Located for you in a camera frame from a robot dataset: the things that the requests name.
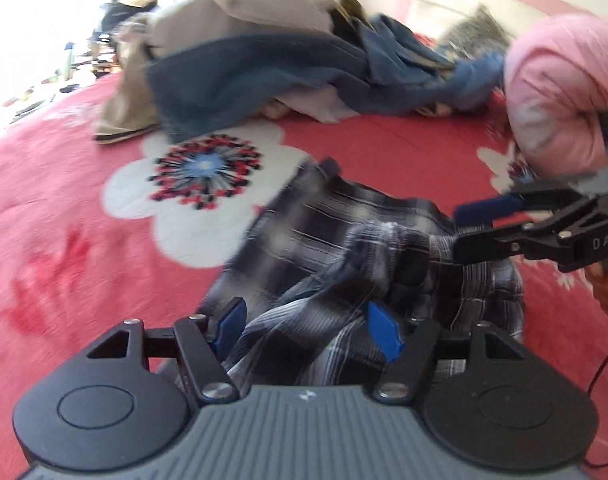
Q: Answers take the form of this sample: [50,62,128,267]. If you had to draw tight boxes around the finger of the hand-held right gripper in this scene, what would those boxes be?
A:
[456,187,597,223]
[454,196,600,265]

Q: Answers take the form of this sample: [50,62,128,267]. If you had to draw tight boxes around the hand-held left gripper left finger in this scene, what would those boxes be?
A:
[86,296,248,405]

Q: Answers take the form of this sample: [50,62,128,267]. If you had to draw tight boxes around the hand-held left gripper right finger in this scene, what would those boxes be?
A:
[366,301,527,405]

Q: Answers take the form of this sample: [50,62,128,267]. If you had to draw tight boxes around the plaid shirt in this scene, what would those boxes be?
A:
[199,157,527,396]

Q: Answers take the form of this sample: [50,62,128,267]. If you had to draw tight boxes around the pile of mixed clothes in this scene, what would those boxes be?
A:
[94,0,335,146]

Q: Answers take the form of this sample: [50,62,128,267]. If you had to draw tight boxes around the pink padded jacket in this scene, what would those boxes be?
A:
[504,12,608,176]

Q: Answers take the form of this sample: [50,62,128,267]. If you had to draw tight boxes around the blue denim shirt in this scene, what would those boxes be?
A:
[359,12,507,116]

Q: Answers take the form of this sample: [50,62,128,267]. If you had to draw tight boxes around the grey patterned cloth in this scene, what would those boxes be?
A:
[436,4,511,58]

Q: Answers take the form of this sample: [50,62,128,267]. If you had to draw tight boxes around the red floral blanket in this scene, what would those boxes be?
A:
[0,32,608,466]

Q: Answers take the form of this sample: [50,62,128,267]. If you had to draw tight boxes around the white cloth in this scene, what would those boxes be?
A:
[264,87,357,125]

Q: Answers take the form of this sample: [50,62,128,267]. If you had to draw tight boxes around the blue jeans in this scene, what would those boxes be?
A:
[148,35,369,143]

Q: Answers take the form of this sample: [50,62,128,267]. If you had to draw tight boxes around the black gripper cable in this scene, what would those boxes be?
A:
[586,335,608,466]

